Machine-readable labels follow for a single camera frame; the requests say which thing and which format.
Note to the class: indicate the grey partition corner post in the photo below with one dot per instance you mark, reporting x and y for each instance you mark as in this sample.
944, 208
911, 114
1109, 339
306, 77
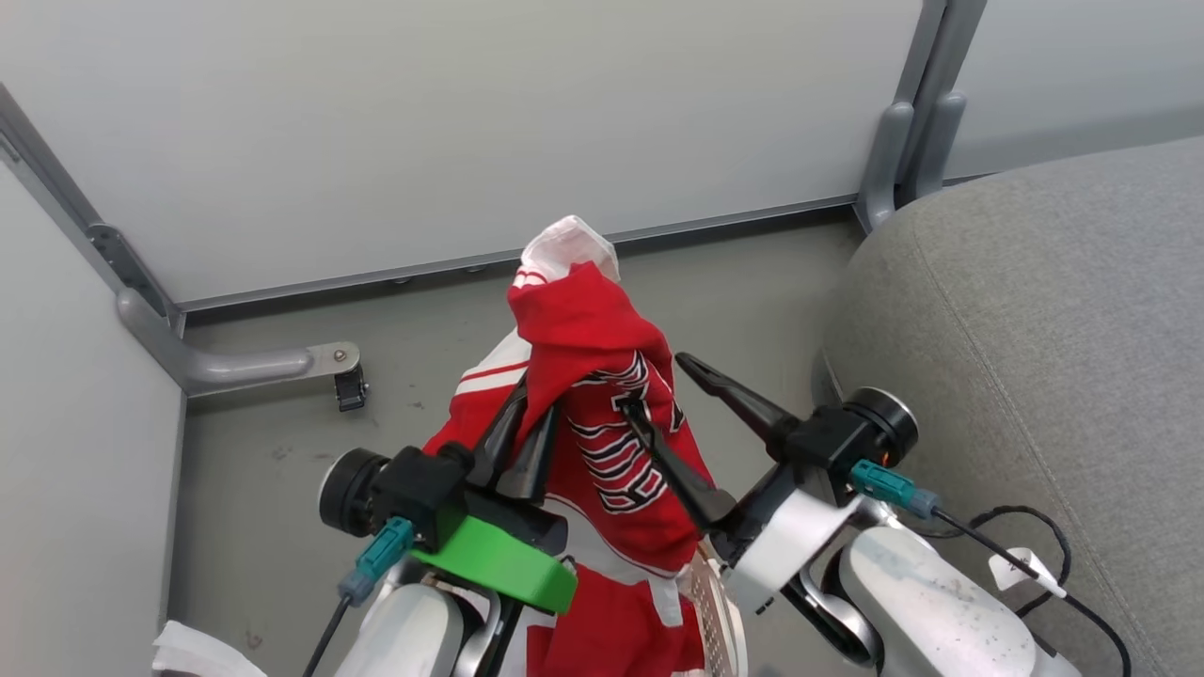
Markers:
903, 141

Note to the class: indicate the red jersey with white trim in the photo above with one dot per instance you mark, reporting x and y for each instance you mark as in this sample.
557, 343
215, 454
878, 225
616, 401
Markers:
588, 338

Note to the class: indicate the grey partition foot bracket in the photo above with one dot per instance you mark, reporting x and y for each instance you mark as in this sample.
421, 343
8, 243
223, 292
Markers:
235, 365

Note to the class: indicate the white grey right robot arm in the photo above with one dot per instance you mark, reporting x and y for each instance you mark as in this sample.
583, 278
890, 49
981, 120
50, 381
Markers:
931, 611

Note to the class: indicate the grey fabric sofa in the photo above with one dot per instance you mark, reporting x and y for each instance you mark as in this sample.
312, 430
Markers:
1053, 320

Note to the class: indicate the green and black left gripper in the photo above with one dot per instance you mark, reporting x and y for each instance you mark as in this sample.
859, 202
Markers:
499, 564

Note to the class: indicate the grey partition bottom rail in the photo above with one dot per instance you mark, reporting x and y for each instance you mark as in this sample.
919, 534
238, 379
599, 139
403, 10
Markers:
470, 261

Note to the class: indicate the black caster wheel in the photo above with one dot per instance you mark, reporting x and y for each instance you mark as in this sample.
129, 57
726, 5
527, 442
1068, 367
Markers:
351, 390

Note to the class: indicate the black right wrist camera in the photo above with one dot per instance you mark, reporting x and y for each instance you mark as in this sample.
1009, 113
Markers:
851, 432

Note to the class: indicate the white perforated laundry basket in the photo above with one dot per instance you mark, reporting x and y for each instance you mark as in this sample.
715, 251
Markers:
717, 611

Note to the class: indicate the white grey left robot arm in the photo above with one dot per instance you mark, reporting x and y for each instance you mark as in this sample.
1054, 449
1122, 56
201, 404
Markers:
404, 630

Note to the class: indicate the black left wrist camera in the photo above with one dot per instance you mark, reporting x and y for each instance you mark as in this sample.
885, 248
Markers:
395, 489

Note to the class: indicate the grey partition side frame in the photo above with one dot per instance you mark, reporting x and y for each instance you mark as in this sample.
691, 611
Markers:
56, 179

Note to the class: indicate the white crumpled fabric piece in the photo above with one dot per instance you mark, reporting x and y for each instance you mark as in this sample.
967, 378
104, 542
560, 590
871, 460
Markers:
193, 653

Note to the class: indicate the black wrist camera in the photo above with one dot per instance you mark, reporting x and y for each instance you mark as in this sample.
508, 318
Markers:
851, 432
395, 489

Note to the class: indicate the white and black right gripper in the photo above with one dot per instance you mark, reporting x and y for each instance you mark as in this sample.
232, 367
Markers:
785, 541

